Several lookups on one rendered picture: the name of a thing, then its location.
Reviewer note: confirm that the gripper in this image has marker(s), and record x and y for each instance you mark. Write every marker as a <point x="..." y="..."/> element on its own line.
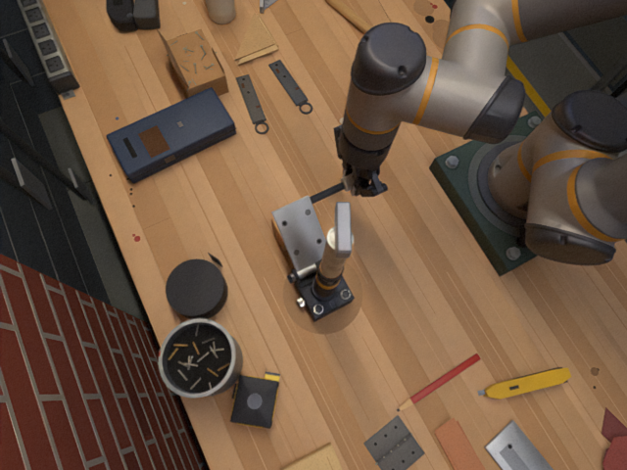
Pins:
<point x="365" y="149"/>

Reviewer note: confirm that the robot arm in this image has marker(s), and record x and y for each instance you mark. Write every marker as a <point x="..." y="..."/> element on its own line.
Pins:
<point x="470" y="93"/>

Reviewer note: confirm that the grey hinged foot plate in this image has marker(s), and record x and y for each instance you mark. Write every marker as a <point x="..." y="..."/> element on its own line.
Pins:
<point x="301" y="230"/>

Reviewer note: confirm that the beige brace outer tube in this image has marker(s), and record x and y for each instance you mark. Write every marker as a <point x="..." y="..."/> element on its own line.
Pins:
<point x="330" y="262"/>

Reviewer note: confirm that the black lock collar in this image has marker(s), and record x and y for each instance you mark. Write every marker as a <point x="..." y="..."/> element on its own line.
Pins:
<point x="325" y="286"/>

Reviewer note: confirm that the black brace base block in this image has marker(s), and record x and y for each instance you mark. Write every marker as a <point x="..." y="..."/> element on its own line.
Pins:
<point x="333" y="302"/>

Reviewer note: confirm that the orange flat block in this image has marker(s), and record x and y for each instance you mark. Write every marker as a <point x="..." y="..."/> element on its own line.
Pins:
<point x="458" y="448"/>

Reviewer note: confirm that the dark thin rod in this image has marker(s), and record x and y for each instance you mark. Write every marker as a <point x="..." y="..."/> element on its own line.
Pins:
<point x="327" y="191"/>

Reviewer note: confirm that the wooden stick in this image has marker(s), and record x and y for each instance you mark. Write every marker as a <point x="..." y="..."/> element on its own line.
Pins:
<point x="349" y="15"/>

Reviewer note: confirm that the tan triangular wedge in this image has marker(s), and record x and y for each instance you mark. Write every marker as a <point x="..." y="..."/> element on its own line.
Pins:
<point x="255" y="43"/>

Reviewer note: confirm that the dark blue case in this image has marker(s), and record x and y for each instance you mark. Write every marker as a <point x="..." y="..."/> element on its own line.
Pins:
<point x="171" y="134"/>

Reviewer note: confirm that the black round lid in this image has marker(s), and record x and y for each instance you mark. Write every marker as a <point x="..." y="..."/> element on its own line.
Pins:
<point x="196" y="289"/>

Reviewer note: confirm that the small metal triangle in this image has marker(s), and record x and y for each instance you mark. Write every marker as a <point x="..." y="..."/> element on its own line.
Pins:
<point x="267" y="5"/>

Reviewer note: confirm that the cardboard box of screws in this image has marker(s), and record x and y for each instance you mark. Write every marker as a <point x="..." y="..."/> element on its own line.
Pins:
<point x="196" y="63"/>

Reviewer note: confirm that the red pencil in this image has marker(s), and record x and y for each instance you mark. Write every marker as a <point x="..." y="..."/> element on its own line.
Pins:
<point x="441" y="383"/>

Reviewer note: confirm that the beige cylinder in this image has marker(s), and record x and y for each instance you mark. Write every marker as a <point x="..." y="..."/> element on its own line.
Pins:
<point x="220" y="11"/>

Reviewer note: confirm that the grey tin of screws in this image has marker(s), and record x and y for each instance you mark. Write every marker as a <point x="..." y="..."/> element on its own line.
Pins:
<point x="198" y="358"/>

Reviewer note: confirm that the black square tape measure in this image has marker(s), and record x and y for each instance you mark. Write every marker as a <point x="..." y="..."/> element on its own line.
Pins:
<point x="255" y="401"/>

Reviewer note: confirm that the yellow utility knife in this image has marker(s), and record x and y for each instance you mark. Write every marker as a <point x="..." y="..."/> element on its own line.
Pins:
<point x="529" y="383"/>

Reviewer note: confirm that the grey hinge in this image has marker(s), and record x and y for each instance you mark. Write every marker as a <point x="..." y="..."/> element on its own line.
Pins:
<point x="394" y="444"/>

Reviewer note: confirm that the tan cardboard sheet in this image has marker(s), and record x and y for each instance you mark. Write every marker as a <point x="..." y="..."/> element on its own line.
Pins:
<point x="316" y="459"/>

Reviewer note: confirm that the black device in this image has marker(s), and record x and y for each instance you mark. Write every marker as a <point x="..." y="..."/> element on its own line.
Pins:
<point x="132" y="14"/>

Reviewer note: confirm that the grey metal plate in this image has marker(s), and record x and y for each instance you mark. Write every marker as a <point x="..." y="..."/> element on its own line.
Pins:
<point x="519" y="449"/>

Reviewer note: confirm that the grey power strip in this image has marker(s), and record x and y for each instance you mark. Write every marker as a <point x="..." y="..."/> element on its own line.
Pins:
<point x="48" y="46"/>

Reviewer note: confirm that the red angular piece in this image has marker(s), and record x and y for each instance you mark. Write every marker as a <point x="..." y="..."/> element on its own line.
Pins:
<point x="616" y="445"/>

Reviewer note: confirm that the green base plate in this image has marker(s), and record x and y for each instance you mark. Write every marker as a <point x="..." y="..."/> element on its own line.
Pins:
<point x="458" y="171"/>

